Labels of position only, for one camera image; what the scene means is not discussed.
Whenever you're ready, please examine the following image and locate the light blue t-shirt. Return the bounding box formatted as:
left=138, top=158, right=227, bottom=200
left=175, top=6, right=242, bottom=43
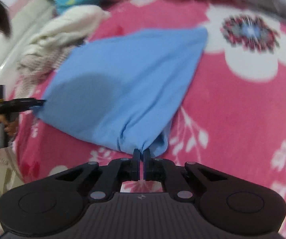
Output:
left=33, top=27, right=208, bottom=157

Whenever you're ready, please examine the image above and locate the cream checkered knit sweater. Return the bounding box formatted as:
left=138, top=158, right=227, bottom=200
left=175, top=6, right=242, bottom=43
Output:
left=17, top=4, right=113, bottom=85

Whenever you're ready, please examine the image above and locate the pink floral fleece blanket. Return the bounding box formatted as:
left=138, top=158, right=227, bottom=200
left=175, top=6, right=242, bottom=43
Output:
left=8, top=0, right=286, bottom=239

